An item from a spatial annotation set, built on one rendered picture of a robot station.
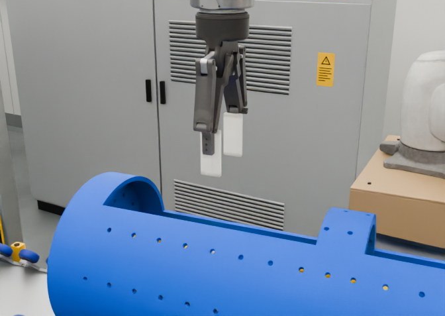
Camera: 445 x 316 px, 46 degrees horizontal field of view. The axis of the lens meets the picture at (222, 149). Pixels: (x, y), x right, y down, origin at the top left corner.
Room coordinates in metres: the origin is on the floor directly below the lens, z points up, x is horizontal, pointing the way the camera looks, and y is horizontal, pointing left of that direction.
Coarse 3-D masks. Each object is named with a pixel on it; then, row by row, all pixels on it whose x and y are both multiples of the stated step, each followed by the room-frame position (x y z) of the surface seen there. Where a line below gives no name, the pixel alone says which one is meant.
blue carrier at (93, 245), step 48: (96, 192) 0.78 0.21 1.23; (144, 192) 0.93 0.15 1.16; (96, 240) 0.70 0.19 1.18; (144, 240) 0.68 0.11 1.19; (192, 240) 0.67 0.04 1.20; (240, 240) 0.65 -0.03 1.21; (288, 240) 0.64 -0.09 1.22; (336, 240) 0.63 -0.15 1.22; (48, 288) 0.70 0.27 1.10; (96, 288) 0.67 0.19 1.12; (144, 288) 0.64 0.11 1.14; (192, 288) 0.62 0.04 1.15; (240, 288) 0.60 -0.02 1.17; (288, 288) 0.59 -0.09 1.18; (336, 288) 0.57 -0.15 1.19; (432, 288) 0.55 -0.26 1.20
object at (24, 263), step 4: (0, 256) 1.03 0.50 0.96; (4, 256) 1.04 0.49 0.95; (0, 260) 1.06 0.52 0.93; (4, 260) 1.05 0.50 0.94; (8, 260) 1.04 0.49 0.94; (12, 260) 1.05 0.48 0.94; (20, 260) 1.01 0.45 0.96; (24, 260) 1.01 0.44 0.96; (28, 260) 1.02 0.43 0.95; (16, 264) 1.04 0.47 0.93; (20, 264) 1.04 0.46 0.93; (24, 264) 1.01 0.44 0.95; (28, 264) 1.00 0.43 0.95; (32, 264) 1.01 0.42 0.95; (32, 268) 1.02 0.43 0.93; (36, 268) 1.01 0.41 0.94; (40, 268) 1.02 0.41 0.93
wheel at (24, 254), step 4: (20, 252) 1.02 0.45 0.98; (24, 252) 1.01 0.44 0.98; (28, 252) 1.01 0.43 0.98; (32, 252) 1.02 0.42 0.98; (20, 256) 1.02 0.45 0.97; (24, 256) 1.01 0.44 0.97; (28, 256) 1.01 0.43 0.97; (32, 256) 1.01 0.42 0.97; (36, 256) 1.02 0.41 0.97; (32, 260) 1.01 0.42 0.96; (36, 260) 1.02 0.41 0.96
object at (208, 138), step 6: (198, 126) 0.68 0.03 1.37; (204, 126) 0.67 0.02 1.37; (204, 132) 0.69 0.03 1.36; (210, 132) 0.68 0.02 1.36; (204, 138) 0.69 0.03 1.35; (210, 138) 0.69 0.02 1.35; (204, 144) 0.69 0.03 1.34; (210, 144) 0.69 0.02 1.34; (204, 150) 0.69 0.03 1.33; (210, 150) 0.69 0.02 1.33
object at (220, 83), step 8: (232, 56) 0.73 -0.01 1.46; (224, 64) 0.72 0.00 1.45; (232, 64) 0.73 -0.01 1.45; (224, 72) 0.72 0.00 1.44; (216, 80) 0.71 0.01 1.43; (224, 80) 0.71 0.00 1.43; (216, 88) 0.71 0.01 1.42; (216, 96) 0.70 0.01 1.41; (216, 104) 0.70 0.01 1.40; (216, 112) 0.69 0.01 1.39; (216, 120) 0.69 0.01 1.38; (216, 128) 0.69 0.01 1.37
